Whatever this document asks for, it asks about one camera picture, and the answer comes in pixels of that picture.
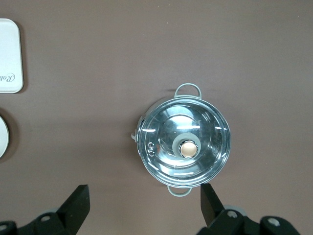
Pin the white square plastic lid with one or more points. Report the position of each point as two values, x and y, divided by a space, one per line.
9 56

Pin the round translucent plastic container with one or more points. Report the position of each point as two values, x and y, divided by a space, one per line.
3 137

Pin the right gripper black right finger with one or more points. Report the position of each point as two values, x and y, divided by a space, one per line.
212 210

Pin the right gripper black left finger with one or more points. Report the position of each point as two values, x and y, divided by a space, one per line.
73 208

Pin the glass lid with copper knob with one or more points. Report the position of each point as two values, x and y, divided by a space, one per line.
171 137

